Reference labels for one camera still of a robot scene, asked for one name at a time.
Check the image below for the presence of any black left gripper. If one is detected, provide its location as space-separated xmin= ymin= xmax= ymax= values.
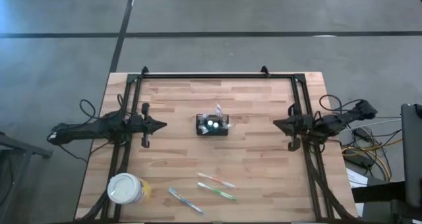
xmin=127 ymin=101 xmax=167 ymax=150

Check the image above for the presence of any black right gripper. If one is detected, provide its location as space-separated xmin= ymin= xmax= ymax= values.
xmin=272 ymin=102 xmax=316 ymax=152

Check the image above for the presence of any green and white toothbrush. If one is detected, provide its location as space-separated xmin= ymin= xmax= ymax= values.
xmin=196 ymin=182 xmax=238 ymax=201

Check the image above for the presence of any grey toothbrush in clear wrapper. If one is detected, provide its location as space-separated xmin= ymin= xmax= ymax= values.
xmin=220 ymin=115 xmax=233 ymax=130

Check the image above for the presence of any yellow white wipes canister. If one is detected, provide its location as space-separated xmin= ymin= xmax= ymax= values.
xmin=106 ymin=172 xmax=153 ymax=206

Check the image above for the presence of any black power brick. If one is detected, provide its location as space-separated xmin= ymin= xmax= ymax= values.
xmin=351 ymin=127 xmax=376 ymax=140
xmin=347 ymin=151 xmax=375 ymax=169

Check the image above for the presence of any orange and white toothbrush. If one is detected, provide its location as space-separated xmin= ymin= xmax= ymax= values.
xmin=196 ymin=172 xmax=237 ymax=189

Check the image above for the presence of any white paper sheet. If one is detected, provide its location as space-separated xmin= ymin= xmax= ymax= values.
xmin=346 ymin=167 xmax=369 ymax=189

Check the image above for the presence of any black floor stand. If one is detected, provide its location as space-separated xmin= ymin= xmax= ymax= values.
xmin=351 ymin=180 xmax=422 ymax=224

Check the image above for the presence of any black flat screen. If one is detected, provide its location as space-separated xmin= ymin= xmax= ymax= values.
xmin=400 ymin=103 xmax=422 ymax=209

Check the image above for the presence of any grey metal table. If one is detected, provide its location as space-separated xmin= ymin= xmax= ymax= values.
xmin=0 ymin=131 xmax=53 ymax=224

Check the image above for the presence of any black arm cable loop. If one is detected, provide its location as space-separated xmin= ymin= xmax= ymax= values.
xmin=318 ymin=94 xmax=363 ymax=115
xmin=78 ymin=94 xmax=129 ymax=121

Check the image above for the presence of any black wire caddy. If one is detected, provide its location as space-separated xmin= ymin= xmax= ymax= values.
xmin=195 ymin=113 xmax=230 ymax=137

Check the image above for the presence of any black table frame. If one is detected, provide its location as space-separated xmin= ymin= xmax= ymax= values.
xmin=84 ymin=65 xmax=355 ymax=224

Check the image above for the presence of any yellow floor cable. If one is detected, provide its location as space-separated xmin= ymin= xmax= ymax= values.
xmin=341 ymin=138 xmax=404 ymax=182

